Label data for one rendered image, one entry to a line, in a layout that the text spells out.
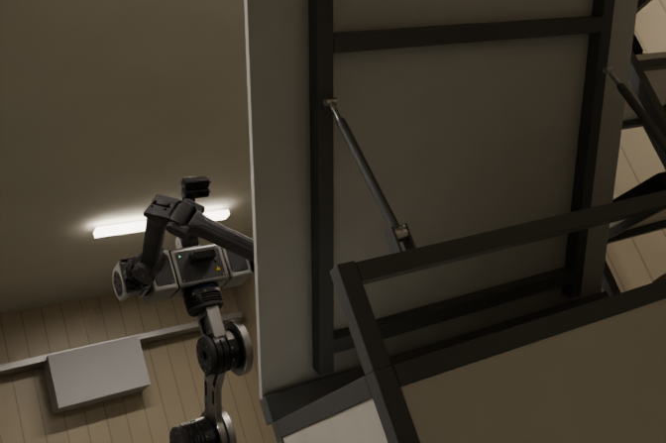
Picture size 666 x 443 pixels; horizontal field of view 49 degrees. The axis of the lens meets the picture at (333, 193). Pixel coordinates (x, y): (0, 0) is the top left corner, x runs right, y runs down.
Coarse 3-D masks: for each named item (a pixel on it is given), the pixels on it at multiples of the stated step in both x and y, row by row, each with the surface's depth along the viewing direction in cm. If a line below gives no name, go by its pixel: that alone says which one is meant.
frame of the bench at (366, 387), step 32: (640, 288) 159; (544, 320) 146; (576, 320) 149; (448, 352) 135; (480, 352) 138; (352, 384) 136; (384, 384) 128; (288, 416) 167; (320, 416) 151; (384, 416) 127
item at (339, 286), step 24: (552, 216) 159; (576, 216) 161; (600, 216) 164; (624, 216) 167; (408, 240) 144; (456, 240) 146; (480, 240) 149; (504, 240) 151; (528, 240) 154; (360, 264) 136; (384, 264) 138; (408, 264) 140; (432, 264) 142; (336, 288) 136; (360, 288) 134; (360, 312) 132; (360, 336) 130; (360, 360) 132; (384, 360) 130
